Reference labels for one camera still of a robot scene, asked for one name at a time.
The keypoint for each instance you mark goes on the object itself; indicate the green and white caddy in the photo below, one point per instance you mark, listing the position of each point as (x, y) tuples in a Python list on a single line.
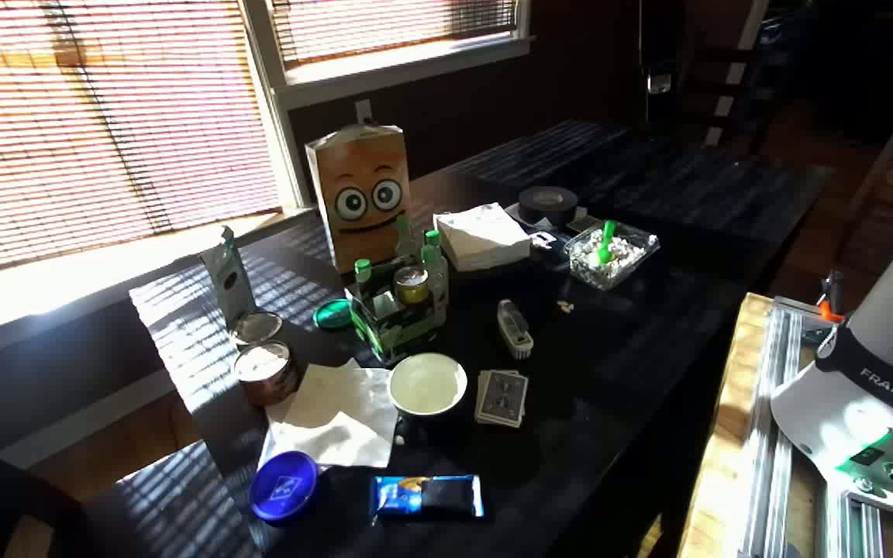
[(403, 322)]

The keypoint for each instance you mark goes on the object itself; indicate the clear bottle with green cap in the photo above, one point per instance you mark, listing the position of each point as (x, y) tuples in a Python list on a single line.
[(435, 258)]

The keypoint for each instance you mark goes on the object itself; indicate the small jar with metal lid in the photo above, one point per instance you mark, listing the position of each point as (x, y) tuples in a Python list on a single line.
[(411, 286)]

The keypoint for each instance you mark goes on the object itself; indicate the white napkin stack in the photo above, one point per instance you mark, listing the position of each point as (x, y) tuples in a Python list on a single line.
[(482, 238)]

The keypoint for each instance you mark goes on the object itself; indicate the small green-capped bottle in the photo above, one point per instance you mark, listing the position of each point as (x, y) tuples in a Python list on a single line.
[(363, 275)]

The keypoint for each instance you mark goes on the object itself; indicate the white bowl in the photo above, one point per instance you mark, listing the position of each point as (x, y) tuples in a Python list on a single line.
[(425, 384)]

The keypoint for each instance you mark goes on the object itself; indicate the paper bag with cartoon face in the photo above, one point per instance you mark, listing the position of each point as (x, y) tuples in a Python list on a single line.
[(363, 197)]

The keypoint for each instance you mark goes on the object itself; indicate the green round plastic object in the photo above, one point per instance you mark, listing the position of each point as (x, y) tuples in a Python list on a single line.
[(332, 315)]

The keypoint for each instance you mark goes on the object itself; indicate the small white scrap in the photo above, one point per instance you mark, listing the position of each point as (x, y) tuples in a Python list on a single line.
[(566, 304)]

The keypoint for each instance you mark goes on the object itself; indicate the playing card deck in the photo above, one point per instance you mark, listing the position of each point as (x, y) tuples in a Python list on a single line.
[(500, 397)]

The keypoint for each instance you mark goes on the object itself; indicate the green plastic clip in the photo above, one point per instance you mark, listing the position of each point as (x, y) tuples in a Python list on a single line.
[(606, 241)]

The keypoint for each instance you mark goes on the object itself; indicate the white paper napkin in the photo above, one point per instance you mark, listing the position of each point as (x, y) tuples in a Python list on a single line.
[(332, 421)]

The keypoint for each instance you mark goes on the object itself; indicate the clear plastic container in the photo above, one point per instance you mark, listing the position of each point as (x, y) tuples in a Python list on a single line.
[(626, 253)]

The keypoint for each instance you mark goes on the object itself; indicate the round metal can lid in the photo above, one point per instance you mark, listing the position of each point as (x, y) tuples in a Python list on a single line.
[(257, 325)]

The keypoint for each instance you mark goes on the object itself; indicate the open tin can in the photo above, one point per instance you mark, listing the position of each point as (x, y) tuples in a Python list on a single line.
[(263, 369)]

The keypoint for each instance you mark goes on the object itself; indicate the blue round lid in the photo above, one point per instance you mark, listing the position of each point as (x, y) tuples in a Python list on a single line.
[(284, 487)]

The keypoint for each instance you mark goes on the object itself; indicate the light wooden mounting board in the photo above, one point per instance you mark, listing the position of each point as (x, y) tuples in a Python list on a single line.
[(720, 453)]

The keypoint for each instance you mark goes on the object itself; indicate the dark background ladder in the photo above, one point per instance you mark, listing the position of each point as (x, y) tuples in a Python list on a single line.
[(729, 71)]

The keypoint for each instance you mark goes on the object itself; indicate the large window blind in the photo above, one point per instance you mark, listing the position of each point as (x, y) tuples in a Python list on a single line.
[(106, 112)]

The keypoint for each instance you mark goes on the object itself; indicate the dark wooden chair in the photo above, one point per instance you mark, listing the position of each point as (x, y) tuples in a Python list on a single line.
[(14, 507)]

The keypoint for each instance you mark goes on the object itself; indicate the white wall outlet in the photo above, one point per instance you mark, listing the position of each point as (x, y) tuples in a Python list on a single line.
[(363, 111)]

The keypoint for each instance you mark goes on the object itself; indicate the white window frame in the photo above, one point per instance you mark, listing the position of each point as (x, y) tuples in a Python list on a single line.
[(292, 126)]

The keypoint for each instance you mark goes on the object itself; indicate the aluminium rail frame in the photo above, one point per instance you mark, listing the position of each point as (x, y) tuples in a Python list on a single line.
[(777, 466)]

